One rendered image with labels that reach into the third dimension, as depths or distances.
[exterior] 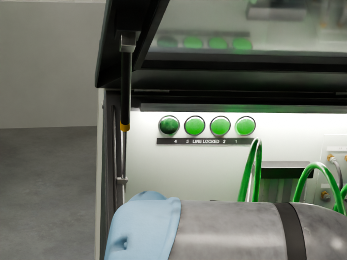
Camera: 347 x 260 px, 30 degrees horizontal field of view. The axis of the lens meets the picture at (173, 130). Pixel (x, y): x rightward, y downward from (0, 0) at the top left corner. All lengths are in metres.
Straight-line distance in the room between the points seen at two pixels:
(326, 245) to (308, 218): 0.03
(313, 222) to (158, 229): 0.11
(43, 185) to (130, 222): 3.84
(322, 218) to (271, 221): 0.04
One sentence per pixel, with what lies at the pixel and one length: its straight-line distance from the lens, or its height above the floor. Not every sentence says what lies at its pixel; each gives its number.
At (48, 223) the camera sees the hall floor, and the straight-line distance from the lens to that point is 3.87.
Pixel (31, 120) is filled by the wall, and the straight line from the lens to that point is 5.24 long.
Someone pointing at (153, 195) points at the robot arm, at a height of 1.50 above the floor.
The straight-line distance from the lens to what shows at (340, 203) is 1.26.
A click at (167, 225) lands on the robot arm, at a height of 1.67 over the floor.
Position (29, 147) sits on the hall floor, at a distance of 4.89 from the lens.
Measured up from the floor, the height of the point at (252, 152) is 1.43.
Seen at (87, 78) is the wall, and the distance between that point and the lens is 5.17.
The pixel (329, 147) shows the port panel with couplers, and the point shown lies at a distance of 1.60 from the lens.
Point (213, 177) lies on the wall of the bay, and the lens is 1.56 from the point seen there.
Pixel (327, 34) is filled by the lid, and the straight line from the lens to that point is 1.17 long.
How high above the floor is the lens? 1.90
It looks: 21 degrees down
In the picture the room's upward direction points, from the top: 4 degrees clockwise
